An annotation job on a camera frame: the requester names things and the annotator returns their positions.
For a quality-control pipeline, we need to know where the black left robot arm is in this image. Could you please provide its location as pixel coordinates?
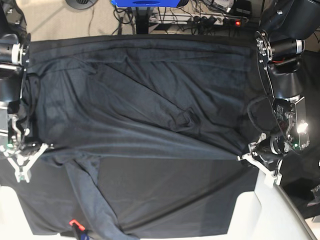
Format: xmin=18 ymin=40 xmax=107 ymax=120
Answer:
xmin=237 ymin=0 xmax=320 ymax=188

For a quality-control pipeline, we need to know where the white power strip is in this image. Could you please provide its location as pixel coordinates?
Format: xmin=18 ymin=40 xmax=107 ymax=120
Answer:
xmin=149 ymin=12 xmax=249 ymax=27

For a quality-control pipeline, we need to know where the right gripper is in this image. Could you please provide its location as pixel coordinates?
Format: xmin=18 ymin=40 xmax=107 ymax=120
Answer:
xmin=0 ymin=114 xmax=54 ymax=183

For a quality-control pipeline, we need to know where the black round fan base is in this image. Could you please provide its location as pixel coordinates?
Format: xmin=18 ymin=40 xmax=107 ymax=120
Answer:
xmin=65 ymin=0 xmax=97 ymax=10

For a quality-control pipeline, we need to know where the red black clamp bottom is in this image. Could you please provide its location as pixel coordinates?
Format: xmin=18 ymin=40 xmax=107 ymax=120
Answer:
xmin=69 ymin=219 xmax=91 ymax=240

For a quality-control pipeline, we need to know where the metal table leg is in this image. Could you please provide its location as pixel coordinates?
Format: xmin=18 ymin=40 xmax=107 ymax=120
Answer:
xmin=132 ymin=7 xmax=154 ymax=35

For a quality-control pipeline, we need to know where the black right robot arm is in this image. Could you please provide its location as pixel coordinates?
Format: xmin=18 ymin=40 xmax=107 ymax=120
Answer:
xmin=0 ymin=0 xmax=53 ymax=183

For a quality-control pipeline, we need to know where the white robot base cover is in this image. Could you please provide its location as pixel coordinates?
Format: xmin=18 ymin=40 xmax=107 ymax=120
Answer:
xmin=226 ymin=166 xmax=318 ymax=240

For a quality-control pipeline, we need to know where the blue plastic bin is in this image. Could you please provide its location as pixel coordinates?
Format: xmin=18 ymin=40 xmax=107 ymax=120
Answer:
xmin=110 ymin=0 xmax=189 ymax=8

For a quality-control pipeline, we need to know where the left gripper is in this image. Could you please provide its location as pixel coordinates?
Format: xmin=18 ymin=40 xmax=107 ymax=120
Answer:
xmin=237 ymin=133 xmax=288 ymax=187

